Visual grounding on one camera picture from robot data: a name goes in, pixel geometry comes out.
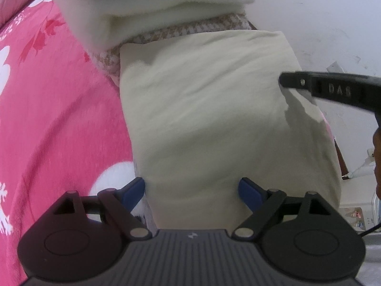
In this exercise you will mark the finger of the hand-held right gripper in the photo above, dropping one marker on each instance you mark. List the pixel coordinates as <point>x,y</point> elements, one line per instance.
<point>336,88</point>

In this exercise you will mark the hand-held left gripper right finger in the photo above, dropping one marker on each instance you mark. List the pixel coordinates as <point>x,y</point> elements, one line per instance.
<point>250,192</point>

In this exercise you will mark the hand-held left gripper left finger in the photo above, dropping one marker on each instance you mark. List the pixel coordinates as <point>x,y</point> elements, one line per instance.
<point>135,192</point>

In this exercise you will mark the beige pants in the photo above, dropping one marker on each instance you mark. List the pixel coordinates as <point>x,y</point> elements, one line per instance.
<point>214,119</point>

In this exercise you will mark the white printed box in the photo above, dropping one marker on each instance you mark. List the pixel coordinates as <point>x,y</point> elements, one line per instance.
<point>357,216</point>

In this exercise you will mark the pink floral bed blanket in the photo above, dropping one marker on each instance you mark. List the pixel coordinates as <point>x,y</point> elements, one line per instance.
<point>59,110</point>

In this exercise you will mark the cream folded cloth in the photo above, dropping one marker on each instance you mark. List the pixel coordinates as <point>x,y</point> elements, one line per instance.
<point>148,18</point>

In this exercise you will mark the pink grey floral quilt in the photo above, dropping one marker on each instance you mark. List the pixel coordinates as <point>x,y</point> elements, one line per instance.
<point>18,3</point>

